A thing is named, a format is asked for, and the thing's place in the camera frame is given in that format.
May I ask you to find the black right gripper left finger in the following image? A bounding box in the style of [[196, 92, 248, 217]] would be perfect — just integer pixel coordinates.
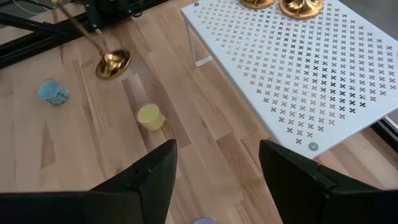
[[0, 139, 178, 224]]

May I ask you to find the gold brass candlestick holder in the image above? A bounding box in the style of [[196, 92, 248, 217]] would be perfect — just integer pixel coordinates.
[[238, 0, 276, 10], [279, 0, 324, 21], [49, 0, 132, 80]]

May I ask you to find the black aluminium table frame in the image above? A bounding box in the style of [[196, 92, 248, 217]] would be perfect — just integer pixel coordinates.
[[0, 0, 398, 144]]

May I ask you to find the blue candle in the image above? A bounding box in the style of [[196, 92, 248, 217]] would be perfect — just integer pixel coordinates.
[[36, 79, 70, 106]]

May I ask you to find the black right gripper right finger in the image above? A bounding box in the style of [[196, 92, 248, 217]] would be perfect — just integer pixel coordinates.
[[259, 139, 398, 224]]

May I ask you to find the yellow candle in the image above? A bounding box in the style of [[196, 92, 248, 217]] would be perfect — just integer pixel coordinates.
[[135, 101, 166, 132]]

